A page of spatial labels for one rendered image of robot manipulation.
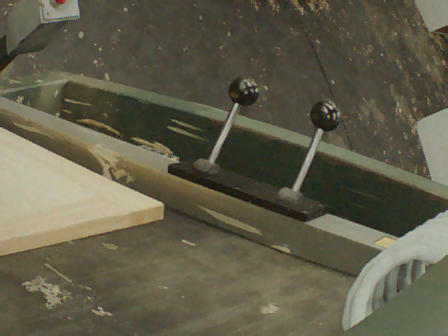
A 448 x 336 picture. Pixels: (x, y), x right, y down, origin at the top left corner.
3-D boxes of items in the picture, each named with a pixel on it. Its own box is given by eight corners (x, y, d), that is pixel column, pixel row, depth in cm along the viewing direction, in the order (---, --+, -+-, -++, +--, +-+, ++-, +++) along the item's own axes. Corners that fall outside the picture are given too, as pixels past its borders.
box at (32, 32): (35, 13, 162) (74, -23, 150) (40, 52, 161) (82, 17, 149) (1, 18, 153) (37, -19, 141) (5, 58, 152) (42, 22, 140)
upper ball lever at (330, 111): (280, 209, 90) (324, 104, 92) (306, 218, 88) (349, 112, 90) (264, 198, 87) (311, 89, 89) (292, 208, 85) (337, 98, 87)
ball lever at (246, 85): (198, 180, 97) (245, 81, 99) (223, 189, 95) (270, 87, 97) (181, 168, 94) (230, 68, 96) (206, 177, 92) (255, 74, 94)
